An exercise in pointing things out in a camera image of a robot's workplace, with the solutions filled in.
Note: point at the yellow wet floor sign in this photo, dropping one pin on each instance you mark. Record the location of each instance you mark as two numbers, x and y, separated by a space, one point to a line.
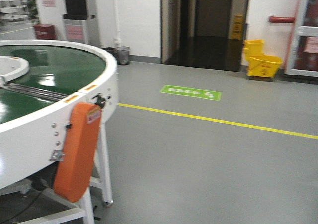
237 27

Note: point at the black water dispenser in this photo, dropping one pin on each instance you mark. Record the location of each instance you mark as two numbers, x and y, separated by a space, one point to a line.
80 21

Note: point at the red wall pipe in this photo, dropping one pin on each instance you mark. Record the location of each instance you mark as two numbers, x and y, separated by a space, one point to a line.
276 19

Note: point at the round green conveyor table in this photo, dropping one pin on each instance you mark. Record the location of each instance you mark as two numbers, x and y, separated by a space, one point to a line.
41 81

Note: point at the red fire extinguisher cabinet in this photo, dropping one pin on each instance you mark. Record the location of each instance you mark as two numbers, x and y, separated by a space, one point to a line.
45 31

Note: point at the yellow mop bucket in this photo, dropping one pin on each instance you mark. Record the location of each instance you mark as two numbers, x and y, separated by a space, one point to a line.
259 63

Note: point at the orange motor guard cover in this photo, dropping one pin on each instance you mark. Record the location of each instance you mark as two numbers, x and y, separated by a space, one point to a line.
74 172

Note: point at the green floor sign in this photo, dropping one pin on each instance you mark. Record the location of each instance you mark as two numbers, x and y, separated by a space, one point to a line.
191 92

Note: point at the wire mesh trash bin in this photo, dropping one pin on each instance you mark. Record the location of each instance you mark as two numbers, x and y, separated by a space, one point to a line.
123 55

